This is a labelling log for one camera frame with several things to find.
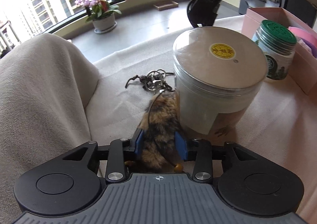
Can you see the pink cardboard box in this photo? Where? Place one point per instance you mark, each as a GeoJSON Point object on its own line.
{"type": "Point", "coordinates": [303, 67]}

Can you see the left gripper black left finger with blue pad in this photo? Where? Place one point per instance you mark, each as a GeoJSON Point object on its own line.
{"type": "Point", "coordinates": [121, 156]}

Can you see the pink soft object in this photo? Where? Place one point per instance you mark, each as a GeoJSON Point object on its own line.
{"type": "Point", "coordinates": [308, 39]}

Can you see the pink orchid flower pot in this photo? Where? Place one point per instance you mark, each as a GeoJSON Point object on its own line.
{"type": "Point", "coordinates": [101, 13]}

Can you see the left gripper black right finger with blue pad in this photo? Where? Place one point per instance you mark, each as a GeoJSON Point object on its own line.
{"type": "Point", "coordinates": [202, 152]}

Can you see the brown furry tail keychain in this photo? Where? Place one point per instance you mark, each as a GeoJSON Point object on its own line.
{"type": "Point", "coordinates": [159, 124]}

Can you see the brown shallow tray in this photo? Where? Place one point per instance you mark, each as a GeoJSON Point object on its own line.
{"type": "Point", "coordinates": [165, 5]}

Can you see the beige blanket cushion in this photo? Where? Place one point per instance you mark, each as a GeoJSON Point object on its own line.
{"type": "Point", "coordinates": [46, 85]}

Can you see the green lid glass jar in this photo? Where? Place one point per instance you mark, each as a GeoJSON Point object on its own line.
{"type": "Point", "coordinates": [278, 44]}

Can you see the large tan lid canister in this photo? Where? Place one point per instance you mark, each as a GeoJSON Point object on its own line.
{"type": "Point", "coordinates": [218, 73]}

